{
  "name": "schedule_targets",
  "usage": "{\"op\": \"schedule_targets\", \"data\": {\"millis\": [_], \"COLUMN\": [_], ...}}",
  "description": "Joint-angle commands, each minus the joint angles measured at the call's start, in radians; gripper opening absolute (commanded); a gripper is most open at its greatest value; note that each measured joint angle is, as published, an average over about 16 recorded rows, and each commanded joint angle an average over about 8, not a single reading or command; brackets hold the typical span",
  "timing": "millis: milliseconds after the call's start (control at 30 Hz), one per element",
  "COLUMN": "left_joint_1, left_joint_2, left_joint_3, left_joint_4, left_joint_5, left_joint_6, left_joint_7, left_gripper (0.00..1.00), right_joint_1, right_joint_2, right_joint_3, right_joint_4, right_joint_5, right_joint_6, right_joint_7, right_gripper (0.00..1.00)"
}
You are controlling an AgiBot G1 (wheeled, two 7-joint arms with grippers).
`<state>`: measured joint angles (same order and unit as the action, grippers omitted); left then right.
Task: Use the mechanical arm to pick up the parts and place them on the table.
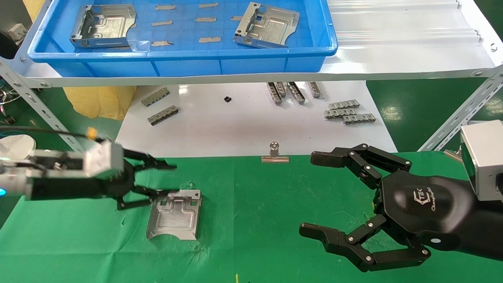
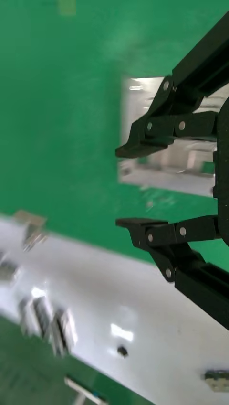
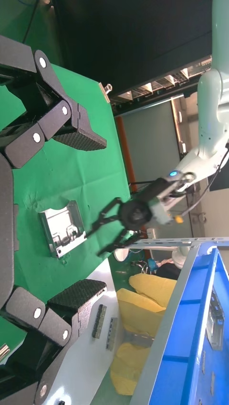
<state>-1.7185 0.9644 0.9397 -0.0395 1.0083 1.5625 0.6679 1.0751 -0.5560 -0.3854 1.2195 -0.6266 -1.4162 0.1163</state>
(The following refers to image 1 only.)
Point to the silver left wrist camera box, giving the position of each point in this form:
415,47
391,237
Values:
104,159

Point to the white metal shelf rack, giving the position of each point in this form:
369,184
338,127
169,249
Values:
393,51

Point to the yellow sack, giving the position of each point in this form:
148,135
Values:
33,8

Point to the white round stand base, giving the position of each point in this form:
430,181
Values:
19,143

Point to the green table cloth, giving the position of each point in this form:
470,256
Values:
255,236

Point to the grey terminal strip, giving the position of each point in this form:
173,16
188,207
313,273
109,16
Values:
358,119
162,115
340,113
344,104
155,96

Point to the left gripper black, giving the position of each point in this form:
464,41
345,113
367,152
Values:
78,188

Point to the grey metal rail piece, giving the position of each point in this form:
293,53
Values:
281,89
296,93
315,89
274,93

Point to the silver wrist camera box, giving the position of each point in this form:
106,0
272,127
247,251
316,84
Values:
485,157
104,159

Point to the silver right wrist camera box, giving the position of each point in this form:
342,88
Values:
485,157

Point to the yellow mesh bag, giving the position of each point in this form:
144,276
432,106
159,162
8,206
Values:
98,102

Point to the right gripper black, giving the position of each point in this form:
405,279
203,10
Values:
424,204

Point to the grey tape strip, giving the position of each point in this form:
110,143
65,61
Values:
165,6

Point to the stamped sheet metal bracket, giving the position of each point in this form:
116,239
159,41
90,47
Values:
175,220
106,25
267,27

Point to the grey device box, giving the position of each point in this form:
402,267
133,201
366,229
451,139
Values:
17,31

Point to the large blue plastic bin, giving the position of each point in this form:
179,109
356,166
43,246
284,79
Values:
235,63

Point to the clear tape patch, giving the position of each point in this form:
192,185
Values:
139,46

